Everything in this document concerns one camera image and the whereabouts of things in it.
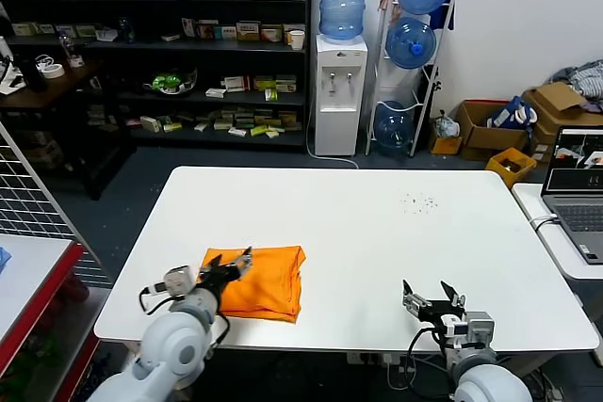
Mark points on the scattered dark crumbs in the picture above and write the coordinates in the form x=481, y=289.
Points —
x=419, y=202

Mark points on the green white plastic bag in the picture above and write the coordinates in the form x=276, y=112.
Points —
x=167, y=83

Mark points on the grey crumpled plastic bag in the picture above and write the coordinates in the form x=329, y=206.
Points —
x=446, y=125

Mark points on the white paper cup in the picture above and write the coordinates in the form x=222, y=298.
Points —
x=296, y=40

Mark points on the grey open laptop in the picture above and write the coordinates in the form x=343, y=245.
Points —
x=577, y=218

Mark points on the black cylindrical cup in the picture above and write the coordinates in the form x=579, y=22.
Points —
x=34, y=76

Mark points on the small white side table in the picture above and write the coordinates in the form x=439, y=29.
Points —
x=560, y=256

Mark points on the black tripod stand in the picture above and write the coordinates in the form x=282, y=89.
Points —
x=433, y=86

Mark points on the black metal shelving unit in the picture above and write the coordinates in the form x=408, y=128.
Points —
x=141, y=46

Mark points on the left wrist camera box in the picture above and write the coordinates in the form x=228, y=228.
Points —
x=178, y=281

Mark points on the white work table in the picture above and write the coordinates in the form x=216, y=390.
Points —
x=377, y=232

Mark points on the white tape roll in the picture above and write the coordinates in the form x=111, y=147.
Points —
x=52, y=71

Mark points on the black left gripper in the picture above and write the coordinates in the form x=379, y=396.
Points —
x=221, y=276

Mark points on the upright blue water jug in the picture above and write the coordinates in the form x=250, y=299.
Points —
x=344, y=2

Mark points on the yellow plastic bin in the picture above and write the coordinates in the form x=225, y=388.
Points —
x=504, y=171

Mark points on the pink hanging rag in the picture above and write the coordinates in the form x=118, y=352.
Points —
x=390, y=2

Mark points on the orange t-shirt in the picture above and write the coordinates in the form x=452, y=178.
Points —
x=268, y=284

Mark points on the pile of grey blue clothes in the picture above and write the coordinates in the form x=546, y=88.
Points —
x=584, y=77

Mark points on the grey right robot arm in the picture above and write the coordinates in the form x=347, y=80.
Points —
x=490, y=383

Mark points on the dark brown wooden desk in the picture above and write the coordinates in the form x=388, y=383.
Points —
x=52, y=91

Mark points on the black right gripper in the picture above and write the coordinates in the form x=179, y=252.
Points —
x=440, y=311

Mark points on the dark blue bottle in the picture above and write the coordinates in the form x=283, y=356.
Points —
x=125, y=30

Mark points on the dark blue hanging cloth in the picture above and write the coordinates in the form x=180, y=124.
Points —
x=444, y=17

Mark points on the large brown cardboard box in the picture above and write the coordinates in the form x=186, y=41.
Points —
x=556, y=98

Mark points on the blue water jug, blue cap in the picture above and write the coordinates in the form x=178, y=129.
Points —
x=409, y=43

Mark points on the white metal jug rack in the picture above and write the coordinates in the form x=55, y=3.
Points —
x=379, y=68

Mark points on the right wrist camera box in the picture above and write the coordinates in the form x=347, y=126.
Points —
x=473, y=329

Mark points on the white red medicine box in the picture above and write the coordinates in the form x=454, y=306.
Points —
x=235, y=84

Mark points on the white water dispenser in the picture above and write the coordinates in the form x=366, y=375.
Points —
x=337, y=129

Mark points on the empty blue water jug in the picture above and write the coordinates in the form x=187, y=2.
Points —
x=394, y=130

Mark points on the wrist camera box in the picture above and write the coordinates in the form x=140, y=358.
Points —
x=178, y=281
x=473, y=329

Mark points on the white power strip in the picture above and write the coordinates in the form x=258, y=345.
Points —
x=372, y=358

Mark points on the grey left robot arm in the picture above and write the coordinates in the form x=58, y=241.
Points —
x=174, y=345

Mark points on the blue white bag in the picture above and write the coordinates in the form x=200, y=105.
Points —
x=506, y=114

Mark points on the white table red edge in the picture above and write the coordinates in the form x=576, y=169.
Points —
x=28, y=275

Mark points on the clear bottle pink label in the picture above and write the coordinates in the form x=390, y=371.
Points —
x=71, y=50

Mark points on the light blue cloth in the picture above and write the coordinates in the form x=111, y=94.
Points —
x=4, y=261

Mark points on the small yellow cardboard box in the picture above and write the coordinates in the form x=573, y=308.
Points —
x=445, y=146

